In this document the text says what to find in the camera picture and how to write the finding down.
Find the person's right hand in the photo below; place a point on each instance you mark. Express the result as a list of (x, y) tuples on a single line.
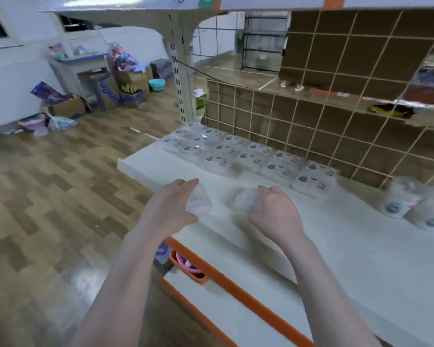
[(278, 216)]

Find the person's left hand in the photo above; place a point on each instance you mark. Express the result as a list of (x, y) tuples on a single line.
[(164, 209)]

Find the person's left fingers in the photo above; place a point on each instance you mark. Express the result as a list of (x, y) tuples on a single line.
[(186, 184)]

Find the person's right fingers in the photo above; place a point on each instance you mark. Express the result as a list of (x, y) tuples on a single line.
[(267, 190)]

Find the clear plastic tissue packet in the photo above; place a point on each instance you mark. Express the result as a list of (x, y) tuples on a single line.
[(199, 200), (247, 200)]

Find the person's right forearm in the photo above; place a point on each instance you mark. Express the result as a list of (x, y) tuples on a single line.
[(325, 292)]

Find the person's left forearm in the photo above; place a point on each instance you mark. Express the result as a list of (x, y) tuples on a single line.
[(124, 285)]

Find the row of clear tissue packs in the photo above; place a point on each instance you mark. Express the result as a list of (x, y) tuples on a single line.
[(246, 158)]

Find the orange plastic basket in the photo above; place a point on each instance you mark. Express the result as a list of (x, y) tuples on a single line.
[(188, 269)]

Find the green box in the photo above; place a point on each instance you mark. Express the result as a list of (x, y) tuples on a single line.
[(200, 99)]

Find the white metal shelf board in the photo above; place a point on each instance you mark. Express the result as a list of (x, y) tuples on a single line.
[(347, 256)]

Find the small box of bottles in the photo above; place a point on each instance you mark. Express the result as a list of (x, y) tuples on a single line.
[(133, 95)]

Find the teal plastic bowl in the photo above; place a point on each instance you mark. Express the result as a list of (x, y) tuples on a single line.
[(157, 84)]

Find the white slotted shelf upright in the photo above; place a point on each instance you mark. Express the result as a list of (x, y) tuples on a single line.
[(182, 68)]

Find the open brown cardboard box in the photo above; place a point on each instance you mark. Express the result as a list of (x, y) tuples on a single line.
[(133, 78)]

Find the white orange-edged lower shelf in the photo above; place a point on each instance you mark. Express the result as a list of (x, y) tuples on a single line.
[(231, 307)]

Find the tall blue-printed cardboard box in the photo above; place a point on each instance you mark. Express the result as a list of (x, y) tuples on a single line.
[(106, 91)]

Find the white tub with teal label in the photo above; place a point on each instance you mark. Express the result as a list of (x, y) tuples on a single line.
[(399, 198), (428, 213)]

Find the clear plastic bag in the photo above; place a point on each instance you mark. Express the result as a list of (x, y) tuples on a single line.
[(62, 123)]

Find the low brown cardboard box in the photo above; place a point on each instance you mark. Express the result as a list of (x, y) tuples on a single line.
[(68, 107)]

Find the pile of colourful packets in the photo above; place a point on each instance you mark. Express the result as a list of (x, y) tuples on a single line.
[(124, 57)]

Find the yellow-green packet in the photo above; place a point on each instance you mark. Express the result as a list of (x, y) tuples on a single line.
[(392, 111)]

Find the black metal rack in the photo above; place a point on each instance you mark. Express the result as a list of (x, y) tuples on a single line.
[(264, 39)]

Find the pink and teal plastic item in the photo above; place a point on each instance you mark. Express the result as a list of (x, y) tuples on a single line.
[(32, 124)]

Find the purple plastic packet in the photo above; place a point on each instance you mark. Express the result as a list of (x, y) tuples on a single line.
[(47, 93)]

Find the white overhead shelf board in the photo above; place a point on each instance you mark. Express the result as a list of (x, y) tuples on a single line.
[(217, 3)]

